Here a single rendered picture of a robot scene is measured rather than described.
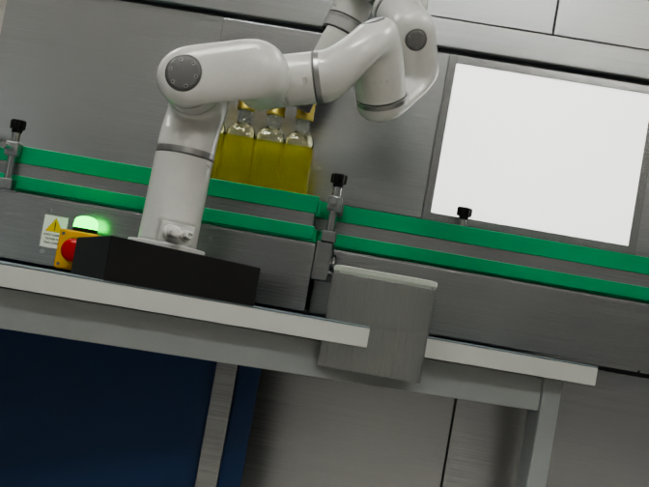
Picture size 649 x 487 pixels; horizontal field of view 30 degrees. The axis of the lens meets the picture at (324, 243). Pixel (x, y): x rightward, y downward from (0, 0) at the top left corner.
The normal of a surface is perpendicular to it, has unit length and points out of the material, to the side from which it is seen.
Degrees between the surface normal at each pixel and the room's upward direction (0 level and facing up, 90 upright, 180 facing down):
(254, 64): 85
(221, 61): 81
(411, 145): 90
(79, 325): 90
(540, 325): 90
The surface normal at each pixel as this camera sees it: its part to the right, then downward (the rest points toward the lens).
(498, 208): -0.06, -0.07
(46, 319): 0.39, 0.02
